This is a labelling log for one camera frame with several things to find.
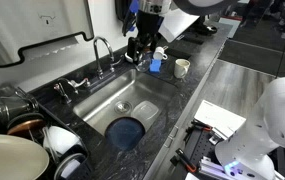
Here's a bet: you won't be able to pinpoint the copper bottom pan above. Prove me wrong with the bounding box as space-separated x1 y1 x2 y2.
6 112 47 136

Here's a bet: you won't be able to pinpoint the white printed mug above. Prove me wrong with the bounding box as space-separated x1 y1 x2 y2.
152 46 169 61

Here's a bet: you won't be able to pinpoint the chrome faucet handle near rack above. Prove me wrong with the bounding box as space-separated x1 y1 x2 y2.
71 77 92 90

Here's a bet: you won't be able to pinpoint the black floor mat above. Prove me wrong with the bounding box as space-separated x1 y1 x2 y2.
217 18 285 80

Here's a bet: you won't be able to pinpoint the shallow white bowl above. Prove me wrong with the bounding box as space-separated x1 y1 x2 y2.
124 51 137 65

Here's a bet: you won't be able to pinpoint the chrome faucet handle near mugs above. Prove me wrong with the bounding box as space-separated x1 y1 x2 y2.
110 55 125 73

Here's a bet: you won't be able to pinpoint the cream ceramic mug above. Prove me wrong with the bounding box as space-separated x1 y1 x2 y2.
173 58 192 80

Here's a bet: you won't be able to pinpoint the white ceramic bowl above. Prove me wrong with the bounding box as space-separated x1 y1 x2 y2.
43 125 83 158

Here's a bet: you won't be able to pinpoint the metal sink drain strainer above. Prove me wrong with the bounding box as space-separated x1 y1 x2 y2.
114 100 133 115

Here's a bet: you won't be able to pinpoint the steel paper towel dispenser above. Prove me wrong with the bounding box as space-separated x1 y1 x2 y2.
0 0 95 69

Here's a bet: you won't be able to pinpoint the grey rimmed white bowl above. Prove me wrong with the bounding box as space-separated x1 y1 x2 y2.
53 152 88 180

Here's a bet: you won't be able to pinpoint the metal pitcher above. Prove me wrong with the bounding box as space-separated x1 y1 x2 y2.
0 84 40 128

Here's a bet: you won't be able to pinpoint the stainless steel sink basin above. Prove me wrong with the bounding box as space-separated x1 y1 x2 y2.
72 68 179 152

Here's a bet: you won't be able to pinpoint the clear plastic container lid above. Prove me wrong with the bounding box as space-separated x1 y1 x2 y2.
130 99 160 123

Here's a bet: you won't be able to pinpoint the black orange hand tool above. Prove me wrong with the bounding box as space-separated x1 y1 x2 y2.
174 147 199 174

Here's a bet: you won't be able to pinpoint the black dish rack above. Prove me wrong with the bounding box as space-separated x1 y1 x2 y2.
31 103 94 180

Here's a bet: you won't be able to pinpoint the silver cabinet handle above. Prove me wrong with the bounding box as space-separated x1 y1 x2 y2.
169 125 180 139
163 136 174 149

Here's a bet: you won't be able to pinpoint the blue sponge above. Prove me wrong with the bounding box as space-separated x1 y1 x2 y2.
148 58 163 74

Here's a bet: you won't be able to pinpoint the aluminium extrusion bars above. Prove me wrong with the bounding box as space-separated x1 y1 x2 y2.
197 155 231 180

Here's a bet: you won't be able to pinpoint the chrome gooseneck faucet spout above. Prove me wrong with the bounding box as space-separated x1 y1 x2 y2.
92 36 116 80

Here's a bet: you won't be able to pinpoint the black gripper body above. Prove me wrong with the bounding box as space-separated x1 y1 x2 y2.
135 10 165 44

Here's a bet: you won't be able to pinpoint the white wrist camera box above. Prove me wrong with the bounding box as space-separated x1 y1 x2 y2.
157 7 200 43

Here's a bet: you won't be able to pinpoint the black perforated board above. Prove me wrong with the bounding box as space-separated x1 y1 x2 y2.
181 124 224 176

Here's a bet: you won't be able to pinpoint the dark blue round plate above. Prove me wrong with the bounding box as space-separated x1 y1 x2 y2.
104 116 147 151

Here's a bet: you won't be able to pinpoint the small chrome side faucet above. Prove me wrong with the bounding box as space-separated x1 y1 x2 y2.
53 77 80 105

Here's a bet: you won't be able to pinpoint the large cream plate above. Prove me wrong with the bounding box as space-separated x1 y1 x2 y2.
0 133 50 180

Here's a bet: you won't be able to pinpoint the clear glass cup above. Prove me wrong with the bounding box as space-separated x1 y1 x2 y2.
135 53 153 73

